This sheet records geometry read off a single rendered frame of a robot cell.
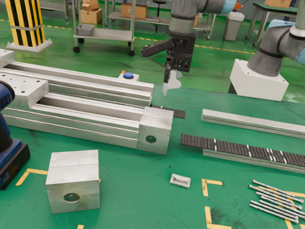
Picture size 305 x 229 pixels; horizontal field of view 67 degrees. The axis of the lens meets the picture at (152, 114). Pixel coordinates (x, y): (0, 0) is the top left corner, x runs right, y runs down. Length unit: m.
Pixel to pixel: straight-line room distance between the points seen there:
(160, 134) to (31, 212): 0.35
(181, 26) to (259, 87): 0.56
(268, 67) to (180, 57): 0.53
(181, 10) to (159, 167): 0.45
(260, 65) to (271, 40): 0.11
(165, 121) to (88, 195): 0.29
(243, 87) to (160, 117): 0.56
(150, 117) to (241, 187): 0.31
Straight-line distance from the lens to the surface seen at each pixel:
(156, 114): 0.68
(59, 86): 0.91
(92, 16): 5.71
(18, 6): 3.90
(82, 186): 0.50
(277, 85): 1.18
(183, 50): 0.77
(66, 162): 0.53
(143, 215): 0.56
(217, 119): 0.87
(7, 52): 1.07
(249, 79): 1.12
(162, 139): 0.66
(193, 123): 0.85
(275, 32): 1.16
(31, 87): 0.77
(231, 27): 5.66
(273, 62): 1.18
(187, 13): 0.72
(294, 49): 1.08
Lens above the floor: 1.24
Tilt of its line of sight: 33 degrees down
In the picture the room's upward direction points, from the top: 7 degrees clockwise
